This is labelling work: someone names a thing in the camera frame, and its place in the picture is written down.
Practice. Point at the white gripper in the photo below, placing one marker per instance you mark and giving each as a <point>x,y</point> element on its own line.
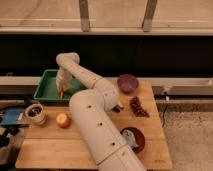
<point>63,81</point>

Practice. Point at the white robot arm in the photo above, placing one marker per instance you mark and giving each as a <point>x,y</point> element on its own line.
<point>88,108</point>

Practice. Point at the green plastic tray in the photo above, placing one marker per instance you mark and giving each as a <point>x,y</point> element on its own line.
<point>47,93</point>

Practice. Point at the orange apple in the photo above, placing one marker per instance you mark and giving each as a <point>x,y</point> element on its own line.
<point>63,121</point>

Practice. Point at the white cup with contents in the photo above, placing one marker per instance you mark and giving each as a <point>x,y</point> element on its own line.
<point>35,114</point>

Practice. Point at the blue box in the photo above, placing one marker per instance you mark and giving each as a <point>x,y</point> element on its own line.
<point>14,116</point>

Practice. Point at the purple bowl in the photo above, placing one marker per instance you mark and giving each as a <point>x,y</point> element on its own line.
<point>127,83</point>

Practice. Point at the brown dried grapes bunch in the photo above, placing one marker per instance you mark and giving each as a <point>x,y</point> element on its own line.
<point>137,108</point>

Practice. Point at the white crumpled cloth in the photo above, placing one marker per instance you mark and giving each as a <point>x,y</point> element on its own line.
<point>130,138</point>

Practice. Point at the dark red bowl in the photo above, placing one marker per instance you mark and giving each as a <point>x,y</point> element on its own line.
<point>140,139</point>

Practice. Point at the left metal post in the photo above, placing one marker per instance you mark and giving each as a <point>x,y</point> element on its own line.
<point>84,15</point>

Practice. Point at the metal post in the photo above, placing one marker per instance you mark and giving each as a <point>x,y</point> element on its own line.
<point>149,14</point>
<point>84,15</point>

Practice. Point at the right metal post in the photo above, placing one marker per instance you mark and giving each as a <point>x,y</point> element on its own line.
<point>149,14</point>

